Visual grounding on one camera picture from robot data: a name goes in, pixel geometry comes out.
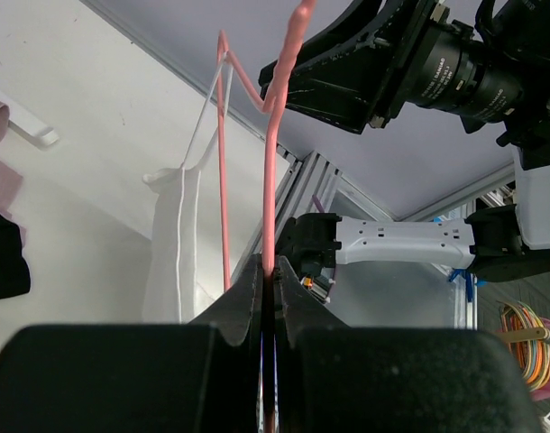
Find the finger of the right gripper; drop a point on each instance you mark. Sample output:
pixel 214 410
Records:
pixel 338 73

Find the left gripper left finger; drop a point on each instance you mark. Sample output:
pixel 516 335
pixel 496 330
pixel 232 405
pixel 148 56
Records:
pixel 202 376

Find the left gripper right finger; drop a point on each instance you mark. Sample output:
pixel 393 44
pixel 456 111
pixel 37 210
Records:
pixel 336 378

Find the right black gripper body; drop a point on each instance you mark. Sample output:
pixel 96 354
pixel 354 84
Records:
pixel 448 70

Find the pink wire hanger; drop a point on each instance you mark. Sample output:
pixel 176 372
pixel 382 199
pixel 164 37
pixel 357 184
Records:
pixel 273 104

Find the white tank top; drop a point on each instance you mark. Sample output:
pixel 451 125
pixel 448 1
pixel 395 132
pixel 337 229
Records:
pixel 172 292

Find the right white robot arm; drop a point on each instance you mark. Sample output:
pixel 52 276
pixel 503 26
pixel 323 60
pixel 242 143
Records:
pixel 495 244

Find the black tank top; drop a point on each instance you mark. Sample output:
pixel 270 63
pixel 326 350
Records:
pixel 15 277

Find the white metal clothes rack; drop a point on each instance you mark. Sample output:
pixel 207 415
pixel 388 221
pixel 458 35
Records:
pixel 32 129

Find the aluminium mounting rail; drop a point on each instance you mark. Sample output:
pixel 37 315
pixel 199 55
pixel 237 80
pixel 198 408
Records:
pixel 313 176

